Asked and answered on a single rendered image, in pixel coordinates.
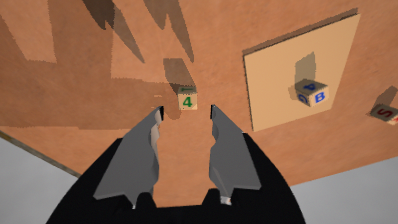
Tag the tan flat mat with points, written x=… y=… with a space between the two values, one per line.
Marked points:
x=274 y=73

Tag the wooden letter block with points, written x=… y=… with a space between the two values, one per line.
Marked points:
x=312 y=93
x=187 y=98
x=387 y=114

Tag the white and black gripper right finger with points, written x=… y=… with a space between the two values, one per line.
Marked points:
x=247 y=177

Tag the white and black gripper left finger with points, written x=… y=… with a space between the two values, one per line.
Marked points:
x=113 y=182

